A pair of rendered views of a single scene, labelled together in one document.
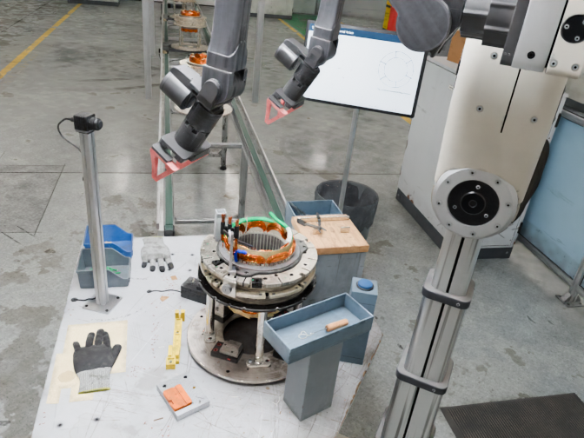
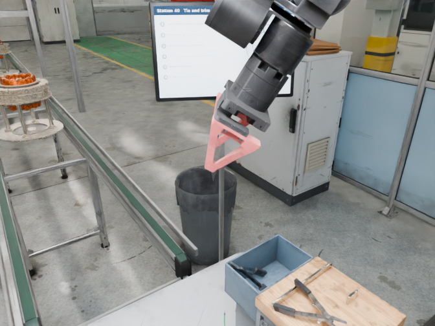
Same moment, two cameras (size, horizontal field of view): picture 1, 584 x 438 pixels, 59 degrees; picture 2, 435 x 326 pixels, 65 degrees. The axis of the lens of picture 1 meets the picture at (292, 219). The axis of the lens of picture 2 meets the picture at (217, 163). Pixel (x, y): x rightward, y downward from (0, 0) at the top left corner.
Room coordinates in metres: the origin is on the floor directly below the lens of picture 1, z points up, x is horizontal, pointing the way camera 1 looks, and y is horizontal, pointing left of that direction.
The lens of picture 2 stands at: (1.05, 0.23, 1.59)
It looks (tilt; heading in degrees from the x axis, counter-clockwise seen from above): 26 degrees down; 341
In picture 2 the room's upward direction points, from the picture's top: straight up
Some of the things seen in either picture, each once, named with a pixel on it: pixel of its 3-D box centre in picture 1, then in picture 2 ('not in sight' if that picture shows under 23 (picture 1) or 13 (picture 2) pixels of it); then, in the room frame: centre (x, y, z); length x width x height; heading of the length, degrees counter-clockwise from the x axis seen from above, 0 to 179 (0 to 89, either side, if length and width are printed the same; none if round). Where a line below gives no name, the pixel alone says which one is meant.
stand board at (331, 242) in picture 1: (328, 233); (327, 310); (1.41, -0.12, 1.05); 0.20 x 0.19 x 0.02; 18
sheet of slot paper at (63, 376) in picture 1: (91, 357); not in sight; (1.04, 0.51, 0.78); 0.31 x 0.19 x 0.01; 15
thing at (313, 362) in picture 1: (313, 362); not in sight; (0.97, -0.09, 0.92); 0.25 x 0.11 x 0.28; 127
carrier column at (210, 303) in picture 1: (210, 307); not in sight; (1.17, 0.20, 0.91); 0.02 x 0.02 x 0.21
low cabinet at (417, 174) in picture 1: (467, 155); (276, 117); (3.62, -1.23, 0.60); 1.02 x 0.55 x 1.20; 15
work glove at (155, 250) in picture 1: (156, 251); not in sight; (1.59, 0.48, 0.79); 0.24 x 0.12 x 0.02; 15
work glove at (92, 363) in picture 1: (95, 356); not in sight; (1.04, 0.50, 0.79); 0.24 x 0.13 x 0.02; 15
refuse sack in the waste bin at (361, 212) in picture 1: (342, 217); (206, 203); (2.81, -0.31, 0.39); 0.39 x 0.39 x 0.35
